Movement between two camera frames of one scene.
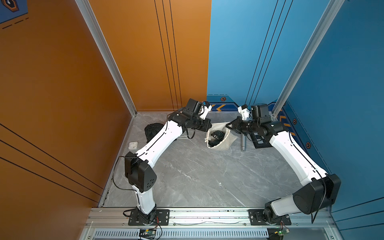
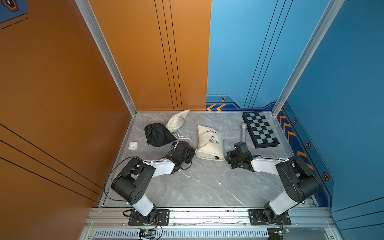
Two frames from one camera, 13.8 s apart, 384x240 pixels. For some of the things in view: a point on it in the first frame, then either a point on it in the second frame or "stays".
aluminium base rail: (208, 224) stays
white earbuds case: (133, 145) stays
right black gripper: (237, 127) -> (228, 154)
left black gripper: (206, 122) -> (192, 151)
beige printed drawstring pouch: (220, 136) -> (210, 144)
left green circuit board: (148, 233) stays
